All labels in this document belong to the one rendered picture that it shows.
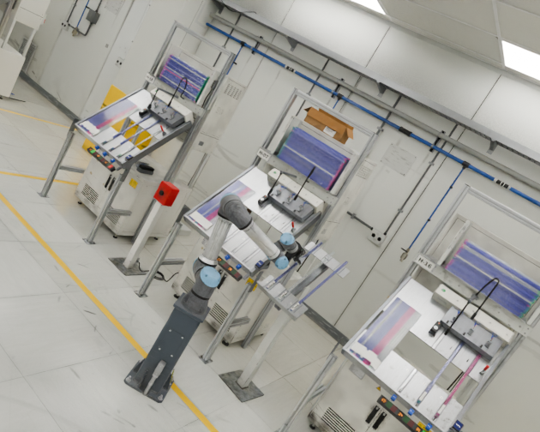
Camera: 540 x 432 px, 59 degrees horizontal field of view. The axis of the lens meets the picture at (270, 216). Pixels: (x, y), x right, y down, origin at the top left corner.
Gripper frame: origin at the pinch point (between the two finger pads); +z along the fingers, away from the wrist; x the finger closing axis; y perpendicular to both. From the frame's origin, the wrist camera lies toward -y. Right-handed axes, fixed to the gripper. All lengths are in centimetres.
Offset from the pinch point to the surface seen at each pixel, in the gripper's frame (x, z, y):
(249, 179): 84, 14, 27
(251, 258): 27.8, 2.5, -17.3
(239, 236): 47.5, 3.3, -11.4
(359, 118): 115, 114, 173
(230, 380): -7, 37, -85
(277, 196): 53, 10, 29
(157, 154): 330, 168, 14
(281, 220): 38.1, 13.5, 17.9
